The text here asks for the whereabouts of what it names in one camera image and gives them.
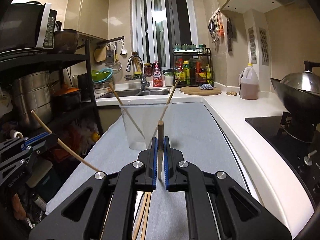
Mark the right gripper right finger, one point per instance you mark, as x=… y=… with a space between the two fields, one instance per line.
x=217 y=206

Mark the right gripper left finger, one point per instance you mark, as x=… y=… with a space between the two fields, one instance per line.
x=103 y=207

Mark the wooden chopstick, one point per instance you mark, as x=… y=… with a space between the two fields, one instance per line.
x=166 y=106
x=126 y=111
x=62 y=144
x=146 y=215
x=160 y=149
x=140 y=217

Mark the steel kitchen sink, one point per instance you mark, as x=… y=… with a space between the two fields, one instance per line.
x=136 y=92

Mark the chrome kitchen faucet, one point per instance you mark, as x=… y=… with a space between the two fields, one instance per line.
x=136 y=66

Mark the white ceramic cup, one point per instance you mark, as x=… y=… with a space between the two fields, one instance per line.
x=16 y=134

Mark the clear plastic utensil holder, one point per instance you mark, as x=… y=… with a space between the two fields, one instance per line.
x=146 y=116

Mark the large steel stock pot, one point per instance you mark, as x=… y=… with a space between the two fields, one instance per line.
x=31 y=93

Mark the grey fabric mat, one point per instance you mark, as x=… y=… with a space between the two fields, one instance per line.
x=103 y=206

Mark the black metal shelf rack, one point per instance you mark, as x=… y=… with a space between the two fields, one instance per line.
x=15 y=67

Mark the red dish soap pouch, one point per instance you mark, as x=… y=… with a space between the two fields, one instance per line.
x=157 y=75

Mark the round wooden cutting board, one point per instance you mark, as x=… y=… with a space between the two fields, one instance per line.
x=199 y=92

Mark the white lidded jar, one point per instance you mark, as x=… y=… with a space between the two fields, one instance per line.
x=169 y=79

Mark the red jar by faucet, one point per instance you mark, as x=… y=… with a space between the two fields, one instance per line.
x=148 y=69

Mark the green and blue bowls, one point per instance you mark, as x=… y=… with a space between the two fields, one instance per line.
x=101 y=75

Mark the blue dish cloth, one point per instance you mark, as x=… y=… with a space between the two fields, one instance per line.
x=206 y=86

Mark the gas stove top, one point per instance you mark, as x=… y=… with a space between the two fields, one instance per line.
x=297 y=145

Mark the black spice rack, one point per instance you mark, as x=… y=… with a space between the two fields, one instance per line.
x=192 y=65

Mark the dark brown bowl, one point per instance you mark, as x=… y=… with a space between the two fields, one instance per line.
x=66 y=41

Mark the hanging metal grater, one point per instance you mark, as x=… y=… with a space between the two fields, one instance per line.
x=109 y=58

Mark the hanging white ladle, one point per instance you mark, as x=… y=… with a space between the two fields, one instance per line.
x=123 y=49

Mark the microwave oven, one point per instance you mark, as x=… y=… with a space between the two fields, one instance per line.
x=28 y=26

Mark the oil jug with yellow cap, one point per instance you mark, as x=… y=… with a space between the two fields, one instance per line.
x=249 y=83

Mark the black wok with lid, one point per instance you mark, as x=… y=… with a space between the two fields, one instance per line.
x=299 y=93

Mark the hanging dark cleaver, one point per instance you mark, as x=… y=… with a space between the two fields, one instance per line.
x=229 y=34

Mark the white window frame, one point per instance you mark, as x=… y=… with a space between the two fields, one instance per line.
x=157 y=25

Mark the hanging utensils on rail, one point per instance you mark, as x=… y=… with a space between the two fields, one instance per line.
x=215 y=26

